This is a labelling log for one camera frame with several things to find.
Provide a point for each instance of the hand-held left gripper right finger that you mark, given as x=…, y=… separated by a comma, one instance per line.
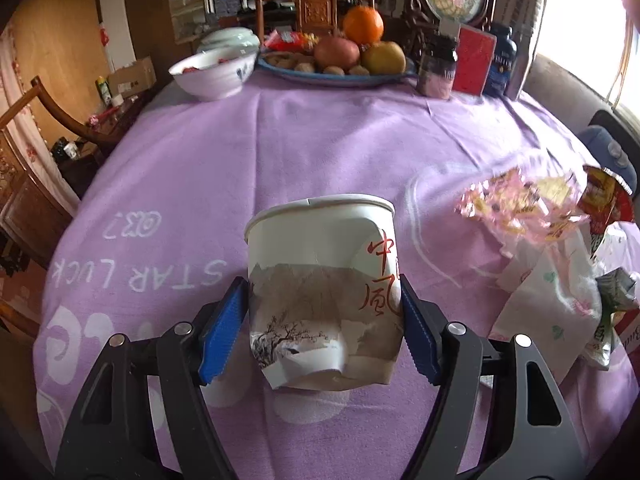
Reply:
x=417, y=335

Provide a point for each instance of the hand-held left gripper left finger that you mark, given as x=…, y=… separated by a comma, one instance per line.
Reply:
x=222, y=330

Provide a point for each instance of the crushed printed paper cup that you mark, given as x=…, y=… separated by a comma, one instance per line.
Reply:
x=310, y=240

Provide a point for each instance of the white printed tissue packet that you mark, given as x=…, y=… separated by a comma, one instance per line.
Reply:
x=550, y=300

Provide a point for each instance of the pink clear plastic wrapper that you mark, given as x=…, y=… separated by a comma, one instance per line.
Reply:
x=515, y=205

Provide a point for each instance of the red snack bag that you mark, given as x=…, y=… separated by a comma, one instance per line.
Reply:
x=602, y=200

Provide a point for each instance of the green foil wrapper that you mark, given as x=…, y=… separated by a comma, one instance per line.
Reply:
x=617, y=290

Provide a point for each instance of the red and white carton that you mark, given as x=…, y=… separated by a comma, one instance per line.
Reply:
x=629, y=332

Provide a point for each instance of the dark wooden side table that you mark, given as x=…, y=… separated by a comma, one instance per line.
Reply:
x=95, y=160

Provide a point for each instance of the wooden armchair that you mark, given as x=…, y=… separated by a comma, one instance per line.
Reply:
x=30, y=210

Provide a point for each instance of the white mug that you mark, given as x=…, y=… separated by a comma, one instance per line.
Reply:
x=70, y=150

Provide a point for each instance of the white ceramic bowl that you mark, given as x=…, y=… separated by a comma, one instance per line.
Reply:
x=215, y=80

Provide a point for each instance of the dark bottle with pink label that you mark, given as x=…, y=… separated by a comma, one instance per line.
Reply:
x=437, y=76

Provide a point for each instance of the blue fruit plate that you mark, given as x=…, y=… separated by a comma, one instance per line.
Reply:
x=310, y=79

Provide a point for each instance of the green bottle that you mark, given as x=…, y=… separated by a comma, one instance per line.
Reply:
x=103, y=91

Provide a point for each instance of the cardboard box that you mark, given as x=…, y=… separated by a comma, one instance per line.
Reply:
x=132, y=77

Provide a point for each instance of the pile of brown walnuts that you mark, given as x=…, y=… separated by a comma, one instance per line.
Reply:
x=290, y=61

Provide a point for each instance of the yellow pear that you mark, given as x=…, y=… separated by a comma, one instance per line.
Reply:
x=384, y=58

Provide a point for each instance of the red box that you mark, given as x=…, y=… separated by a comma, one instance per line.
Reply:
x=472, y=60

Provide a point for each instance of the blue supplement bottle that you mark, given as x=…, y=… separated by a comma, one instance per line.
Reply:
x=501, y=62

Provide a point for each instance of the white lidded dish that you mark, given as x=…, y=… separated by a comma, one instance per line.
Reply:
x=227, y=39

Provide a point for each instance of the red apple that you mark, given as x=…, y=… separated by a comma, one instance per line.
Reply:
x=336, y=53

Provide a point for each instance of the red snack packet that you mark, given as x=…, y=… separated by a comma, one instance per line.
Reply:
x=290, y=40

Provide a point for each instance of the orange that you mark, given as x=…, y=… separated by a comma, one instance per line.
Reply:
x=363, y=25

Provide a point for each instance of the wooden door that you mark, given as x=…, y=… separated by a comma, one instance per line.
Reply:
x=60, y=45

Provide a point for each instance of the wooden glass cabinet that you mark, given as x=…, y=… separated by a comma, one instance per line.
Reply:
x=165, y=5

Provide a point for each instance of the carved wooden chair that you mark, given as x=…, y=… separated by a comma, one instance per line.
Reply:
x=315, y=10

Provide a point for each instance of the window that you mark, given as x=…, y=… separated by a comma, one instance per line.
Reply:
x=580, y=15

